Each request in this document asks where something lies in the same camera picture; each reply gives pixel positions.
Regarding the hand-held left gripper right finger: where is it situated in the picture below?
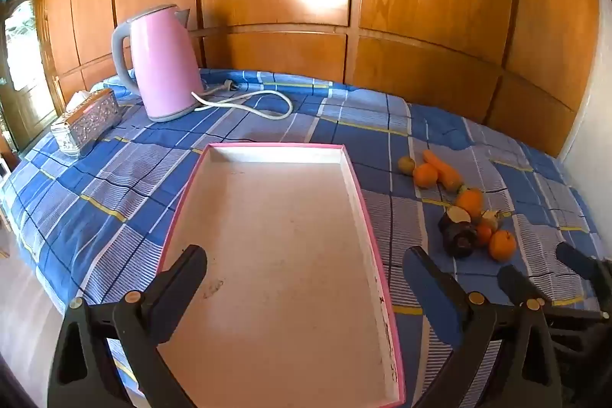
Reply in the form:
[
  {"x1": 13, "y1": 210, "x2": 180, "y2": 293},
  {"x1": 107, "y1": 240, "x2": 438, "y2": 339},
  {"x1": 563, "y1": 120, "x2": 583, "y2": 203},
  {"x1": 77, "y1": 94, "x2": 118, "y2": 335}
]
[{"x1": 402, "y1": 245, "x2": 558, "y2": 408}]

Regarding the wooden framed window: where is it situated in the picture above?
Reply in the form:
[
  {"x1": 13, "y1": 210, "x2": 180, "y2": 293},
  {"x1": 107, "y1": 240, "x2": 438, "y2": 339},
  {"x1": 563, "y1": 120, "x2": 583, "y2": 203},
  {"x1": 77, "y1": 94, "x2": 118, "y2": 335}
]
[{"x1": 0, "y1": 0, "x2": 58, "y2": 151}]

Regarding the pink electric kettle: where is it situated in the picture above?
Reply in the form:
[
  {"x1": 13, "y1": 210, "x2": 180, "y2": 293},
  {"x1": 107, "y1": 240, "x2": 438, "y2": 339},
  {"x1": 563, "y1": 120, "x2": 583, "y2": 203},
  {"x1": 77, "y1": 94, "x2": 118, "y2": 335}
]
[{"x1": 111, "y1": 4, "x2": 207, "y2": 123}]

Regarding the pink rimmed white tray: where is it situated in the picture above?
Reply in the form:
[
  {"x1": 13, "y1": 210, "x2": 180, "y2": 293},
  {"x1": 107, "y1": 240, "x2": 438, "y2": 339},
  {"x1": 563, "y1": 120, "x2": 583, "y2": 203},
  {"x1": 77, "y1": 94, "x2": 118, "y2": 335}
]
[{"x1": 157, "y1": 143, "x2": 407, "y2": 408}]

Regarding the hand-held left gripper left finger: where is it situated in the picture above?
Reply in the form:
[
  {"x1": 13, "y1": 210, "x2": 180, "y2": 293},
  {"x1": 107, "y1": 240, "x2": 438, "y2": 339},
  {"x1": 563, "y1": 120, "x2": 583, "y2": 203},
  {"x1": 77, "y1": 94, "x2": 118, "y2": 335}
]
[{"x1": 48, "y1": 244, "x2": 208, "y2": 408}]

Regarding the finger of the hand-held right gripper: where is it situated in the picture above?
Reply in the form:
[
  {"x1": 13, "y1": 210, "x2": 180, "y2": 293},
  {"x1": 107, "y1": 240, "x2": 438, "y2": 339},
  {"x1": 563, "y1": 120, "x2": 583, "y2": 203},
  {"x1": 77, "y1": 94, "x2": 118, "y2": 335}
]
[
  {"x1": 497, "y1": 265, "x2": 611, "y2": 321},
  {"x1": 556, "y1": 242, "x2": 612, "y2": 308}
]

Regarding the white power cord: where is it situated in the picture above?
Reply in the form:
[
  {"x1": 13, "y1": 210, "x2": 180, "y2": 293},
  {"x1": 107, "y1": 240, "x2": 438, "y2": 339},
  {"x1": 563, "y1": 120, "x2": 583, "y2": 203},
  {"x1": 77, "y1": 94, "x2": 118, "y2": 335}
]
[{"x1": 191, "y1": 79, "x2": 293, "y2": 120}]

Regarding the orange mandarin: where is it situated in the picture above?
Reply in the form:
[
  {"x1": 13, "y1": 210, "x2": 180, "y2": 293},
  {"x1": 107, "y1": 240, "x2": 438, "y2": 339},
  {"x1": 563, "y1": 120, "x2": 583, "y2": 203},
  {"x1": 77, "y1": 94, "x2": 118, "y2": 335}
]
[
  {"x1": 454, "y1": 188, "x2": 485, "y2": 218},
  {"x1": 488, "y1": 229, "x2": 518, "y2": 263},
  {"x1": 413, "y1": 163, "x2": 439, "y2": 189}
]

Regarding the blue plaid tablecloth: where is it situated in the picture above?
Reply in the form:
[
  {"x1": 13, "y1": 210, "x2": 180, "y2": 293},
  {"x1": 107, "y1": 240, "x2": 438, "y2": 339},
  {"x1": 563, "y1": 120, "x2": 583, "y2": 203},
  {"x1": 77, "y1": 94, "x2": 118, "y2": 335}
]
[{"x1": 0, "y1": 68, "x2": 605, "y2": 408}]

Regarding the silver ornate tissue box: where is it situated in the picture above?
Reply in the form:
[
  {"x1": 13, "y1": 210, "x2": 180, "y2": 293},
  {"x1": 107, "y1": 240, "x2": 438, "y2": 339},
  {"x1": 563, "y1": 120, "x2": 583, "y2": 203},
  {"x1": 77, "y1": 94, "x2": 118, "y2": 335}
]
[{"x1": 50, "y1": 89, "x2": 121, "y2": 159}]

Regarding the orange carrot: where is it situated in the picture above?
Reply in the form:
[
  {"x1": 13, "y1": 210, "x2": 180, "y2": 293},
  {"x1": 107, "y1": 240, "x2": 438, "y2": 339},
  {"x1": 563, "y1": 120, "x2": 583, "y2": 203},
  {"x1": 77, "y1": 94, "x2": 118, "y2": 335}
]
[{"x1": 423, "y1": 150, "x2": 466, "y2": 193}]

